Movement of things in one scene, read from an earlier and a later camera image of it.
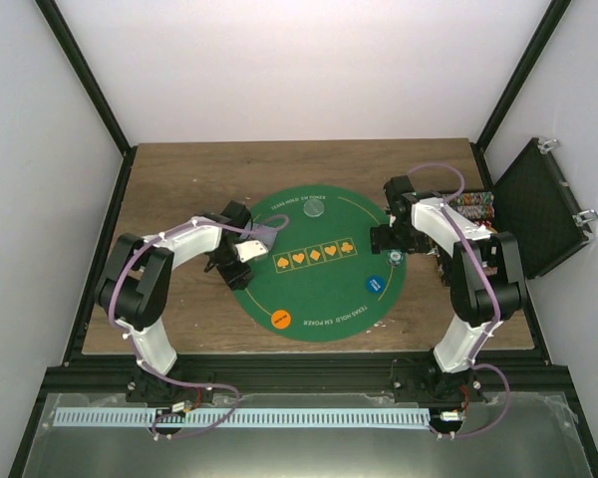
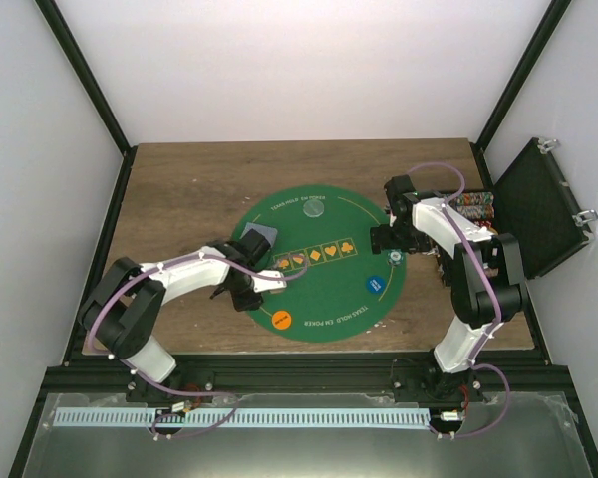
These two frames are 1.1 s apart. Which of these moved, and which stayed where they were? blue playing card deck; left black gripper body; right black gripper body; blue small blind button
Moved: left black gripper body
Stayed: blue small blind button; right black gripper body; blue playing card deck
